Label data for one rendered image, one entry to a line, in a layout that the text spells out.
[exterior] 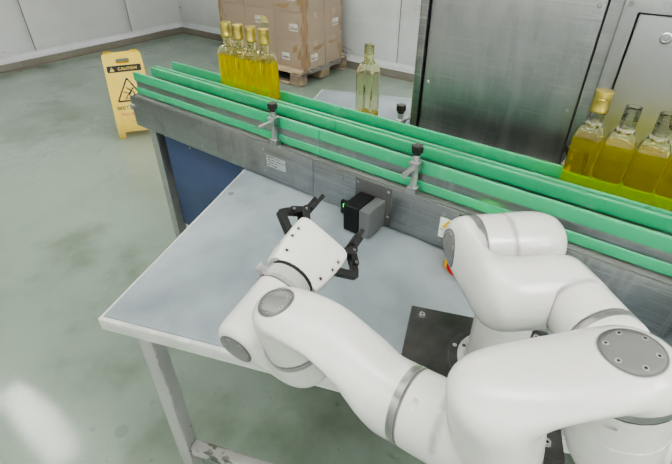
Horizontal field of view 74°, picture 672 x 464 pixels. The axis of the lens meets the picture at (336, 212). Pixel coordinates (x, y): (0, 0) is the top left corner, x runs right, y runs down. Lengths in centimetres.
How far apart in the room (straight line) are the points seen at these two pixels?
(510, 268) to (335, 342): 24
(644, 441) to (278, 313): 36
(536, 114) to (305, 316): 93
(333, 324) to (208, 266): 66
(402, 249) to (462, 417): 77
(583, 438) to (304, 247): 42
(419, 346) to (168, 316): 52
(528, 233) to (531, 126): 64
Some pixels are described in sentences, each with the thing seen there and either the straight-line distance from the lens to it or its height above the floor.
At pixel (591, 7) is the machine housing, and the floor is 128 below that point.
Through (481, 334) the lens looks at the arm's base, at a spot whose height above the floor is 87.
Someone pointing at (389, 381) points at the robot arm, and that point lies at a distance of 50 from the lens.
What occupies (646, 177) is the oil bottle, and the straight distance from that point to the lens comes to 109.
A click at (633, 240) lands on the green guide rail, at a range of 103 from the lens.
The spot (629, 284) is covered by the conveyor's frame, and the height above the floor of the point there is 85.
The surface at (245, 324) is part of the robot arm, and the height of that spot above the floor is 102.
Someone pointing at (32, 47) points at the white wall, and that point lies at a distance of 630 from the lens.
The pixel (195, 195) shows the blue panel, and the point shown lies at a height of 51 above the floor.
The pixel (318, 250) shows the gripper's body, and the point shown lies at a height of 102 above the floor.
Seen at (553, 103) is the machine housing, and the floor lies 106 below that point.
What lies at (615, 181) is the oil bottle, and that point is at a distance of 110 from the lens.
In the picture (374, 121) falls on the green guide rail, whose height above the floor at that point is 95.
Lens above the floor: 146
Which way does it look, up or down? 34 degrees down
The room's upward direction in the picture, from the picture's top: straight up
